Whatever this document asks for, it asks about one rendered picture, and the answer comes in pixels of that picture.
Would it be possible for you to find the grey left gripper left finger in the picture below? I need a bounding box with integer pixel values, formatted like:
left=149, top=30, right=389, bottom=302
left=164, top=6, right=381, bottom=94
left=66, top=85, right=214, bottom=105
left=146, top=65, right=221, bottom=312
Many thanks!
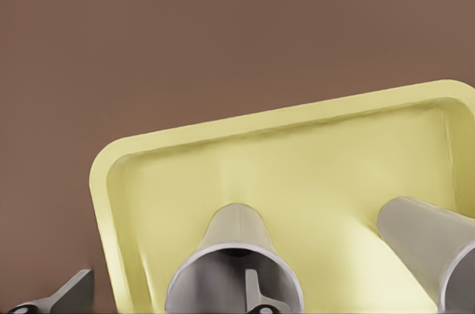
left=7, top=268, right=95, bottom=314

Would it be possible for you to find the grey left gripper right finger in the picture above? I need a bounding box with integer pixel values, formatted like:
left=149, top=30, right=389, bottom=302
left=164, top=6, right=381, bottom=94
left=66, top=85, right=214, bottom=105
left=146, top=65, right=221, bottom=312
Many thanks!
left=243, top=269, right=289, bottom=314

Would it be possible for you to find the white IKEA cup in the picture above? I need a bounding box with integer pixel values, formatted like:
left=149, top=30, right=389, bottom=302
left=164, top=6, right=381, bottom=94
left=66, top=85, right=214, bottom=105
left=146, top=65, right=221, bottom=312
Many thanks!
left=376, top=196, right=475, bottom=314
left=165, top=202, right=306, bottom=314

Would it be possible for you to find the pale yellow tray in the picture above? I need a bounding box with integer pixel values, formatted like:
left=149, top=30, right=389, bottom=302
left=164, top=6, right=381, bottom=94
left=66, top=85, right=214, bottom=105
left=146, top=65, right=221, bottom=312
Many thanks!
left=88, top=79, right=475, bottom=314

